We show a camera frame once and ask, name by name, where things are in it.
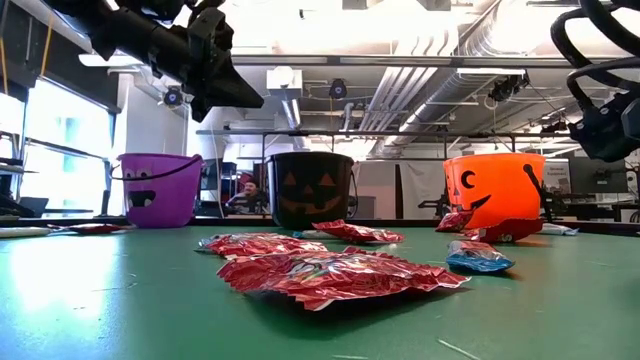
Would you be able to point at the purple monster-face bucket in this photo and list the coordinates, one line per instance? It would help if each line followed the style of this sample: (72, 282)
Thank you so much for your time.
(165, 205)

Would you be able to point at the red Skittles candy packet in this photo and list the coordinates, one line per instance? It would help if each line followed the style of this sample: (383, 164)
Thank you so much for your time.
(92, 228)
(452, 221)
(360, 232)
(505, 231)
(345, 280)
(260, 245)

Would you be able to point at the black ceiling camera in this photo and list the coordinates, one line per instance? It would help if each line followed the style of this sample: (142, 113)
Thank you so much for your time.
(173, 96)
(338, 89)

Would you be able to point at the green table mat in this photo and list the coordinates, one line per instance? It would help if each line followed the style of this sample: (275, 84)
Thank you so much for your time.
(100, 300)

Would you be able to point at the black ceiling device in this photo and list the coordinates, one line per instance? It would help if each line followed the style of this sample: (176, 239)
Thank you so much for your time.
(505, 87)

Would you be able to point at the white ceiling unit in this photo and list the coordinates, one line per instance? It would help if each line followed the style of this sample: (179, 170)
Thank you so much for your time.
(284, 80)

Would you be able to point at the white blue Hershey's bar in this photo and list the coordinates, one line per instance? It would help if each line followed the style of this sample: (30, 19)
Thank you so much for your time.
(310, 234)
(559, 229)
(22, 232)
(477, 257)

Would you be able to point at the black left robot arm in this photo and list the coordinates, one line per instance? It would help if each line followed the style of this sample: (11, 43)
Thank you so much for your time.
(140, 35)

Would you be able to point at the grey steel ceiling beam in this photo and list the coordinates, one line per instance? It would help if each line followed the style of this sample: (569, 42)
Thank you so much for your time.
(400, 61)

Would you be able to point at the dark wall monitor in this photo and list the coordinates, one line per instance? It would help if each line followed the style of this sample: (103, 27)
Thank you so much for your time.
(597, 175)

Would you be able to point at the black jack-o-lantern bucket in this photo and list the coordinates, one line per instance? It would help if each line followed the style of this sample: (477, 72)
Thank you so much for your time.
(310, 165)

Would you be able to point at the orange jack-o-lantern bucket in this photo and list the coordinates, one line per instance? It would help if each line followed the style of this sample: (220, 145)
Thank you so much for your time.
(500, 200)

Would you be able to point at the person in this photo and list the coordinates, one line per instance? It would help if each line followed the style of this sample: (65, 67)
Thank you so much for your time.
(249, 192)

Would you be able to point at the white printed sign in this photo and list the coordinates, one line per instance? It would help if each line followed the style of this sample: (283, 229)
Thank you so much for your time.
(556, 175)

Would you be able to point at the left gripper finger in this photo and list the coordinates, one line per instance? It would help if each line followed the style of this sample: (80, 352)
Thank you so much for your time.
(230, 95)

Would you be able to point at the silver ceiling air duct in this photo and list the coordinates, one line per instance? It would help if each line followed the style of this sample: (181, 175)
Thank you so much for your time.
(450, 95)

